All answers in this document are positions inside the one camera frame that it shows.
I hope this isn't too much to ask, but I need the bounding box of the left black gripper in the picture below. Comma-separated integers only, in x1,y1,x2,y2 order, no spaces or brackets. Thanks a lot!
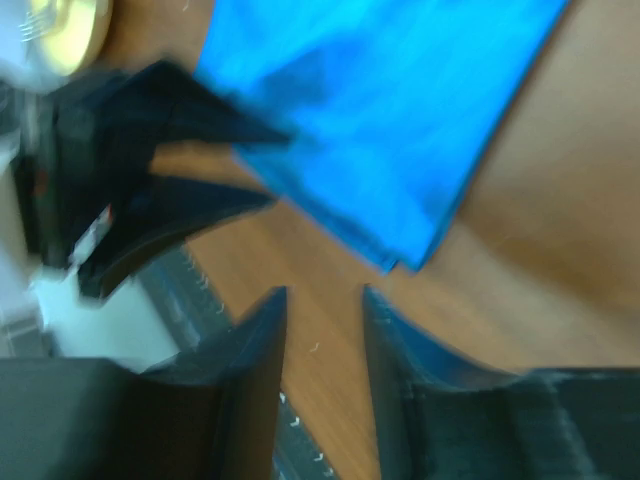
12,59,292,300

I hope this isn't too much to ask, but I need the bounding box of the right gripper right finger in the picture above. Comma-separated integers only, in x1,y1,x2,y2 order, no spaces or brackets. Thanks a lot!
362,287,639,479

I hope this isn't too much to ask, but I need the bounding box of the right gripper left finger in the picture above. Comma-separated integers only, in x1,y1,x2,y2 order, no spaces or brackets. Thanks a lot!
0,285,289,480

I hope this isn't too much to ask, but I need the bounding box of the blue cloth napkin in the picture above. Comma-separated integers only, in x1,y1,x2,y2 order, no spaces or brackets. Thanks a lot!
195,0,566,271

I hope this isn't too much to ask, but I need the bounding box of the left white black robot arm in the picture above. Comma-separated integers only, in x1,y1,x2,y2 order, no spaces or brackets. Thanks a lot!
1,59,287,370

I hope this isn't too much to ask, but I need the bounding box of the tan round plate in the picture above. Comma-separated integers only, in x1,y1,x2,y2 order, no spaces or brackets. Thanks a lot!
24,0,113,76

